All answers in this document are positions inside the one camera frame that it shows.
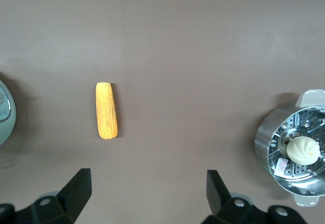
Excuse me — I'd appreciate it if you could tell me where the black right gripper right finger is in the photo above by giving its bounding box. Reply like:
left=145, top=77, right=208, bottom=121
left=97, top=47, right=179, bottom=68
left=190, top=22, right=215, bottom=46
left=204, top=169, right=308, bottom=224

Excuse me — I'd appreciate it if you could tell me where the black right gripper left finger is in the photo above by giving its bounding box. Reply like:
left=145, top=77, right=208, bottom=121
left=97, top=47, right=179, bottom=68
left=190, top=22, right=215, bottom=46
left=0, top=168, right=92, bottom=224

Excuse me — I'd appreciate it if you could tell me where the yellow corn cob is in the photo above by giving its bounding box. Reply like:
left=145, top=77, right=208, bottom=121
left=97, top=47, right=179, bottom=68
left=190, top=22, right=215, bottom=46
left=95, top=82, right=119, bottom=140

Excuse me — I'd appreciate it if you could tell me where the round glass pot lid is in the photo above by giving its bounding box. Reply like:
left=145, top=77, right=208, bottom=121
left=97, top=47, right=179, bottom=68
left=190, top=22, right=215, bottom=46
left=0, top=80, right=12, bottom=123

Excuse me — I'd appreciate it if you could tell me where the stainless steel steamer pot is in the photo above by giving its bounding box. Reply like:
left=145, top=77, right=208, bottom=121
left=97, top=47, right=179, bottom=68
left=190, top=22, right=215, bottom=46
left=254, top=89, right=325, bottom=207

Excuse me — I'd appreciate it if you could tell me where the stainless steel cooking pot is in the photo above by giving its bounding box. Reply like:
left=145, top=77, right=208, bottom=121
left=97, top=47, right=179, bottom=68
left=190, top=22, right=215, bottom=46
left=0, top=78, right=18, bottom=147

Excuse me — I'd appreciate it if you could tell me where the white steamed bun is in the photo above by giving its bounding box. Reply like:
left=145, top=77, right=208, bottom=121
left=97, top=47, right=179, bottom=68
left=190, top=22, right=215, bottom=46
left=286, top=135, right=320, bottom=166

